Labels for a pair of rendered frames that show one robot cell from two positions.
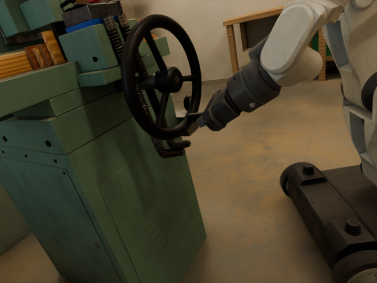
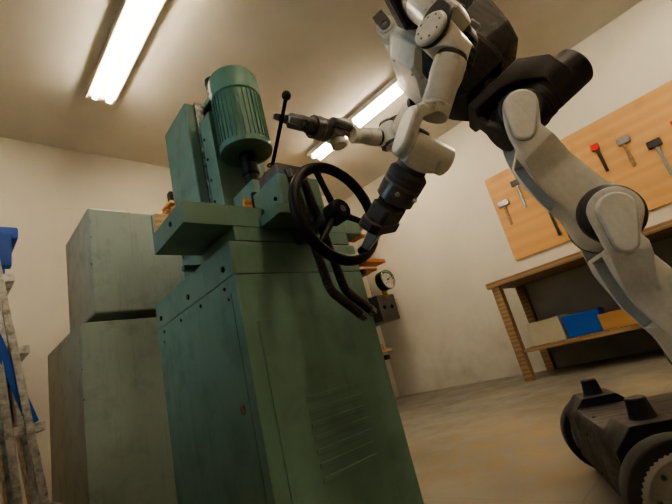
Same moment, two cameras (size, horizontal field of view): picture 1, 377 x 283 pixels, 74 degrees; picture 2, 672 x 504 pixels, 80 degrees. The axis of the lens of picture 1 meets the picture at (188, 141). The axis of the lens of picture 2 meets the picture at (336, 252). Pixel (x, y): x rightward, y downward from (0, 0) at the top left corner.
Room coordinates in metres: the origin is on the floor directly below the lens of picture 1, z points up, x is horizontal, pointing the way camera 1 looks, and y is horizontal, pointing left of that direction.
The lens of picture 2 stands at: (-0.34, -0.11, 0.42)
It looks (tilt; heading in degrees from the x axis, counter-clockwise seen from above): 17 degrees up; 9
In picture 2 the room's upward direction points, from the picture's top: 14 degrees counter-clockwise
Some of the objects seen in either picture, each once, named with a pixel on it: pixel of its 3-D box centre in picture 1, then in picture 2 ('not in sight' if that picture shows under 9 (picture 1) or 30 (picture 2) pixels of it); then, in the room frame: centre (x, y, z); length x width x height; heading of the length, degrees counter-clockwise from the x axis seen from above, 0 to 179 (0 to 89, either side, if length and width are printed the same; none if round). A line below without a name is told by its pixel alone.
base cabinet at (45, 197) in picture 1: (107, 196); (276, 414); (0.89, 0.38, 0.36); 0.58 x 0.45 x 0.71; 53
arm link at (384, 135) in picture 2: not in sight; (378, 135); (1.18, -0.17, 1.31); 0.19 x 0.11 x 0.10; 131
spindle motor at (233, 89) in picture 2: not in sight; (239, 117); (0.82, 0.28, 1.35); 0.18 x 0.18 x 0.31
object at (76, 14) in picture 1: (96, 13); (285, 178); (0.68, 0.14, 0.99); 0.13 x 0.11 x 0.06; 143
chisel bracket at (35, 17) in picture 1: (49, 14); (253, 201); (0.83, 0.30, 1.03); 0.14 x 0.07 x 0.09; 53
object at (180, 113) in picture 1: (180, 122); (375, 311); (0.94, 0.01, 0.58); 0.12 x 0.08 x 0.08; 53
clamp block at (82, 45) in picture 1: (105, 46); (288, 201); (0.68, 0.15, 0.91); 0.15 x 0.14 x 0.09; 143
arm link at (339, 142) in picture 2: not in sight; (333, 131); (1.03, -0.01, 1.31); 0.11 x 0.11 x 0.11; 53
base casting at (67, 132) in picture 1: (68, 105); (253, 288); (0.89, 0.38, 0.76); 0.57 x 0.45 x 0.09; 53
